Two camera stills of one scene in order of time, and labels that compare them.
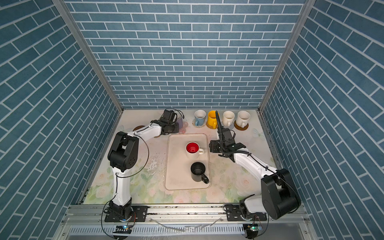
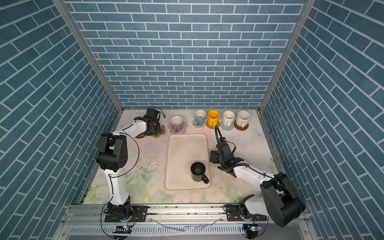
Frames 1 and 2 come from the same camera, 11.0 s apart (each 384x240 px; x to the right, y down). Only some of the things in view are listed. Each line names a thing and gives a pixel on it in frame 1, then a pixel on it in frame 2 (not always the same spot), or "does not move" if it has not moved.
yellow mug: x=212 y=119 does not move
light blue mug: x=199 y=115 does not move
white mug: x=228 y=117 does not move
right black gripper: x=213 y=144 to x=213 y=154
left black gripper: x=176 y=129 to x=157 y=124
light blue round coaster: x=229 y=127 does not move
